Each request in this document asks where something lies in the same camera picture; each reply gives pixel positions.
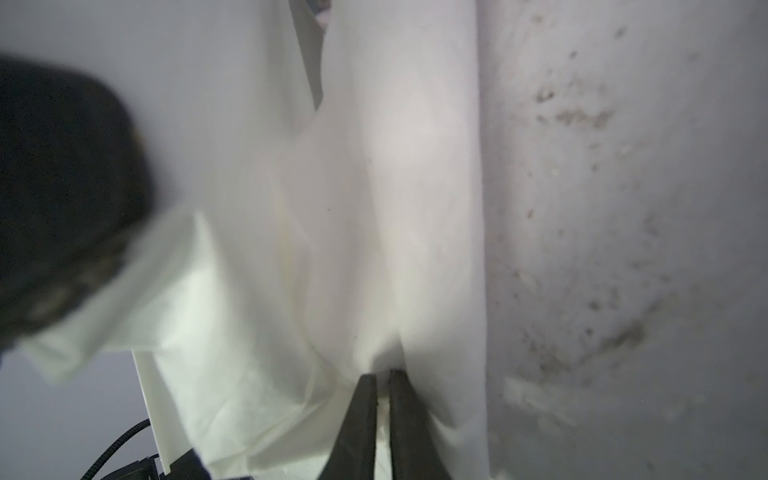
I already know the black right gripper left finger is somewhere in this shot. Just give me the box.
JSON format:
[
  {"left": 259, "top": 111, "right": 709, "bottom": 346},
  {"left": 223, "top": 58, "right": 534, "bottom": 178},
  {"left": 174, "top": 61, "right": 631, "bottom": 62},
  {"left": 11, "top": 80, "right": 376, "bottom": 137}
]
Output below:
[{"left": 318, "top": 374, "right": 378, "bottom": 480}]

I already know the black corrugated cable hose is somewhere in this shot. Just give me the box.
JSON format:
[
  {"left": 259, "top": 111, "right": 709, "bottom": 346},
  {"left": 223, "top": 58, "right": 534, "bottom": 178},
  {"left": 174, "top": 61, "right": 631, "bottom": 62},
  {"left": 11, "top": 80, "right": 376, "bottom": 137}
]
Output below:
[{"left": 79, "top": 418, "right": 152, "bottom": 480}]

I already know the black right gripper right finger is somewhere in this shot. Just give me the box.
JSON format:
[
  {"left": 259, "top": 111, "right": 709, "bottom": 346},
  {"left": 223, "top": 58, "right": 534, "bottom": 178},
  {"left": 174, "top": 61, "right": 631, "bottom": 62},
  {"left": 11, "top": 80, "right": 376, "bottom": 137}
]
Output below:
[{"left": 388, "top": 370, "right": 451, "bottom": 480}]

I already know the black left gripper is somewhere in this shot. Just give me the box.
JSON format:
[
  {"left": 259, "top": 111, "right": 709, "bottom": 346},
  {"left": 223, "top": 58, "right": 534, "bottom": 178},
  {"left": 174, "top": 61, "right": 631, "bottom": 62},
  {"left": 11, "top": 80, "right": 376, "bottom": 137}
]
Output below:
[{"left": 1, "top": 55, "right": 154, "bottom": 351}]

